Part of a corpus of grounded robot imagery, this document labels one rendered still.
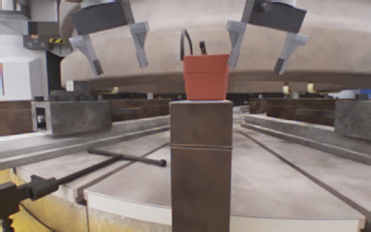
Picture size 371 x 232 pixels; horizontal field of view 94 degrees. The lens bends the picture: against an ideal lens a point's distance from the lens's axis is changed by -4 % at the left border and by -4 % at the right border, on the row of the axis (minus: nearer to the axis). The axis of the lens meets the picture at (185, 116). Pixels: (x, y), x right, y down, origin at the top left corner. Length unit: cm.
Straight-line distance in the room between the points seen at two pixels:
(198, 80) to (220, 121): 16
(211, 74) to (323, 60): 97
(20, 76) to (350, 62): 452
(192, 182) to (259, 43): 95
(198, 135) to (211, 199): 15
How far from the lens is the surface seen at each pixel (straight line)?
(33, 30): 481
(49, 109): 140
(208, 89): 51
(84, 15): 51
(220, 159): 41
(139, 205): 76
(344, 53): 149
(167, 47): 122
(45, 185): 96
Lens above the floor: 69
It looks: 6 degrees down
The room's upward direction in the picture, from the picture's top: straight up
